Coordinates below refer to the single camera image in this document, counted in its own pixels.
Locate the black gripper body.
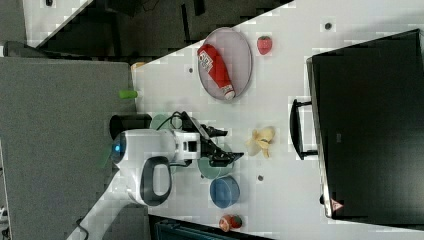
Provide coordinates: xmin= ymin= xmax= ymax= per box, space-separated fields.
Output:
xmin=180 ymin=111 xmax=228 ymax=167

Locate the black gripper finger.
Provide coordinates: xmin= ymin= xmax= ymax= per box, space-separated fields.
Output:
xmin=202 ymin=124 xmax=228 ymax=138
xmin=210 ymin=152 xmax=243 ymax=164

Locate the peeled yellow banana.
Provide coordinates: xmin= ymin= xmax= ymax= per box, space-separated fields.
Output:
xmin=246 ymin=126 xmax=275 ymax=158

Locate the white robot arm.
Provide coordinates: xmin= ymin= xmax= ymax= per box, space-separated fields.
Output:
xmin=66 ymin=111 xmax=243 ymax=240

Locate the black toaster oven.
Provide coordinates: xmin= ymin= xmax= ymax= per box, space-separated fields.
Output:
xmin=290 ymin=29 xmax=424 ymax=229

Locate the green measuring cup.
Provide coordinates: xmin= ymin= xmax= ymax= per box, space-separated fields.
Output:
xmin=197 ymin=154 xmax=234 ymax=180

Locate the blue bowl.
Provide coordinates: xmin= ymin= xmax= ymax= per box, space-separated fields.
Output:
xmin=209 ymin=176 xmax=240 ymax=209

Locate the red strawberry toy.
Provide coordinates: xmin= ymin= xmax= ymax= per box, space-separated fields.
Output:
xmin=230 ymin=215 xmax=243 ymax=229

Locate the grey round plate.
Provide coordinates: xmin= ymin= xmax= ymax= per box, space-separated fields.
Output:
xmin=197 ymin=27 xmax=252 ymax=102

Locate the red ketchup bottle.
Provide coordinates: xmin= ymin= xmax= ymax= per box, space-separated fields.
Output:
xmin=197 ymin=44 xmax=236 ymax=100

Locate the large black pot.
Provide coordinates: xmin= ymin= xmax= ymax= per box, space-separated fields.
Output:
xmin=109 ymin=114 xmax=152 ymax=139

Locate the green toy vegetable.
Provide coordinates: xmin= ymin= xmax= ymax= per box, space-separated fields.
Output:
xmin=119 ymin=90 xmax=138 ymax=99

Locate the red strawberry near plate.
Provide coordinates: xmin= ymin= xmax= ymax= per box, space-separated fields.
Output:
xmin=257 ymin=36 xmax=273 ymax=55

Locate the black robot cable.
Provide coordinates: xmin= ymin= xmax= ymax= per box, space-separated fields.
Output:
xmin=155 ymin=110 xmax=185 ymax=131

